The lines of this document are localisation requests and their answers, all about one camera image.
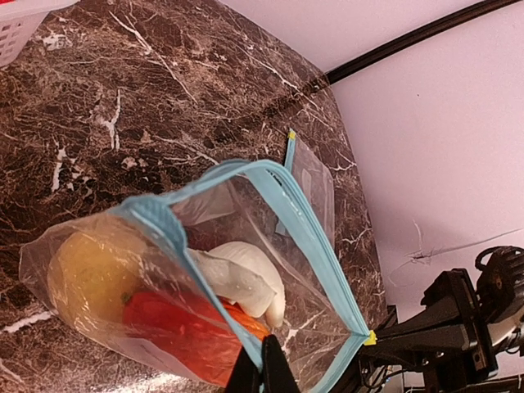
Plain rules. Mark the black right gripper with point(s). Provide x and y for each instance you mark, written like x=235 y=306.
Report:
x=454 y=341

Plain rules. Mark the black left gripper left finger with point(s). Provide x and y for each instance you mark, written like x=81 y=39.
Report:
x=245 y=377

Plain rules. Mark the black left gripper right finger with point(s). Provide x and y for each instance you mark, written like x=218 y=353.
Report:
x=277 y=376

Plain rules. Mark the orange toy mango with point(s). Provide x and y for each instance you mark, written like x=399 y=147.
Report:
x=251 y=324

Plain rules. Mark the red toy bell pepper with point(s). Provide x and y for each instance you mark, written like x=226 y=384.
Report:
x=189 y=328

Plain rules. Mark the white toy mushroom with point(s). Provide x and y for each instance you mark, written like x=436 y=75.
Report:
x=244 y=275

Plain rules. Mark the clear zip bag blue zipper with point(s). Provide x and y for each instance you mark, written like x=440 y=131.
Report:
x=258 y=202

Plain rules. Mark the yellow orange toy peach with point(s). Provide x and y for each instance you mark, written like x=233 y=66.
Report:
x=90 y=275

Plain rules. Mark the white plastic mesh basket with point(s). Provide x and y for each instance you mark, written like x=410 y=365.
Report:
x=19 y=20

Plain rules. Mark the black frame post right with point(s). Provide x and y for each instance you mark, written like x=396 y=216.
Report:
x=416 y=36

